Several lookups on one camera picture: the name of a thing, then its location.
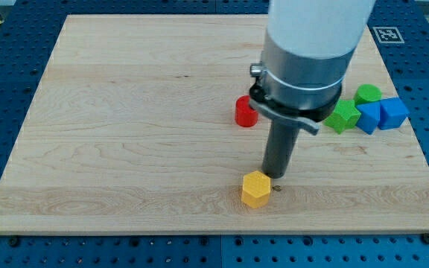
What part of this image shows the green cylinder block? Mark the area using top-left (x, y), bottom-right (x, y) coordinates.
top-left (354, 84), bottom-right (382, 106)

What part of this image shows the white fiducial marker tag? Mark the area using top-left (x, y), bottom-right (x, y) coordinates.
top-left (372, 26), bottom-right (404, 44)

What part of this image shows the green star block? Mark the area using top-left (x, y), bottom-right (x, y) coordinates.
top-left (324, 100), bottom-right (361, 134)

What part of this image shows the dark cylindrical pointer tool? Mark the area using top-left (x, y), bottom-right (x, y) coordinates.
top-left (261, 121), bottom-right (299, 179)

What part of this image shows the blue cube block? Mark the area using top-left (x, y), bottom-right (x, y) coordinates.
top-left (378, 98), bottom-right (410, 130)

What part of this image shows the light wooden board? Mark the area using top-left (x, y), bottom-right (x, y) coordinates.
top-left (0, 15), bottom-right (429, 235)

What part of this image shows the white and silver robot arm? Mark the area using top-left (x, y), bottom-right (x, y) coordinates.
top-left (250, 0), bottom-right (375, 134)

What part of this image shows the yellow hexagon block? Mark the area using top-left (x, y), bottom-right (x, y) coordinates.
top-left (241, 170), bottom-right (271, 208)

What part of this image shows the blue pentagon block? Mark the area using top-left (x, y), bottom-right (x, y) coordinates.
top-left (356, 101), bottom-right (381, 135)

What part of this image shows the red cylinder block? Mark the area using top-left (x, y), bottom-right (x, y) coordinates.
top-left (235, 95), bottom-right (258, 127)

